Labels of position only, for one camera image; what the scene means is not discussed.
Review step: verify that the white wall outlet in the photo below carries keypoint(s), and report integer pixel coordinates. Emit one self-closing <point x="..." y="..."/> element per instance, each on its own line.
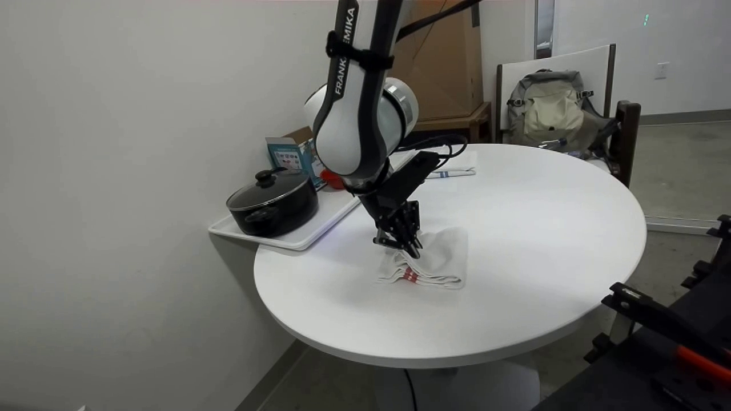
<point x="662" y="71"/>

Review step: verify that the beige grey backpack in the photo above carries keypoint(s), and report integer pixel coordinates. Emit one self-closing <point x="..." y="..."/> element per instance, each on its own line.
<point x="548" y="111"/>

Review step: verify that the black pot with lid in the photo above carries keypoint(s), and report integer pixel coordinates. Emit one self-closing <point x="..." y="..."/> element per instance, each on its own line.
<point x="270" y="207"/>

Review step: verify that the white chair with wooden frame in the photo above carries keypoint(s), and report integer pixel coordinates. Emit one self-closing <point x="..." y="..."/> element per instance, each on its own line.
<point x="594" y="64"/>

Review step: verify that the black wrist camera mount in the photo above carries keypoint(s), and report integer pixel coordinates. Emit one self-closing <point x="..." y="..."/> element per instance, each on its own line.
<point x="413" y="175"/>

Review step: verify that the white rectangular tray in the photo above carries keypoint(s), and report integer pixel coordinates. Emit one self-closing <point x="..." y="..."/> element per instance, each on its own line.
<point x="305" y="233"/>

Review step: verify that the white and blue folded towel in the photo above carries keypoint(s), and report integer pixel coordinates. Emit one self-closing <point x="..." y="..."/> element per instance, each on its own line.
<point x="458" y="172"/>

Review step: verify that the clear plastic bag red contents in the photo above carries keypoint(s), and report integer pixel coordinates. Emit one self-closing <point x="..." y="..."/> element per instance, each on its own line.
<point x="441" y="255"/>

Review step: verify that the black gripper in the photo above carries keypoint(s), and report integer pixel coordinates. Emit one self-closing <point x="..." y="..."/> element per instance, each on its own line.
<point x="390" y="211"/>

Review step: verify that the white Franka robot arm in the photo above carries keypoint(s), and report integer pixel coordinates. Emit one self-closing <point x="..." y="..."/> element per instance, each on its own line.
<point x="357" y="98"/>

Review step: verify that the black perforated breadboard table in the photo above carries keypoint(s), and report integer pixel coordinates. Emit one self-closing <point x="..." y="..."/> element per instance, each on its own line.
<point x="625" y="384"/>

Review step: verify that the low wooden shelf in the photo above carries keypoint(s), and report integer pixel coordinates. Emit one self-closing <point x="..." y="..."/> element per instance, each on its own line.
<point x="474" y="122"/>

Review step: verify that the blue printed cardboard carton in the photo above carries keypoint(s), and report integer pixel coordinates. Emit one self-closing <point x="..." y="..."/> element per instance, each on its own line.
<point x="289" y="157"/>

